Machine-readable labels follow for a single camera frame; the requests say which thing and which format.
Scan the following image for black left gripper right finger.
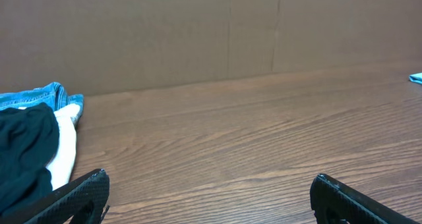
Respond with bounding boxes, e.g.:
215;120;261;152
310;173;417;224

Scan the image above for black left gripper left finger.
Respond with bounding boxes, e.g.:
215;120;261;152
1;169;109;224

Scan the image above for black t-shirt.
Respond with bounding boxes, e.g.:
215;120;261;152
1;103;59;217

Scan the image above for beige shorts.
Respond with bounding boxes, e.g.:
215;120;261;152
18;103;82;191

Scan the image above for blue denim jeans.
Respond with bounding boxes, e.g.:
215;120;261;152
1;82;84;123

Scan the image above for light blue printed t-shirt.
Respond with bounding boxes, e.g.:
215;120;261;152
409;72;422;85

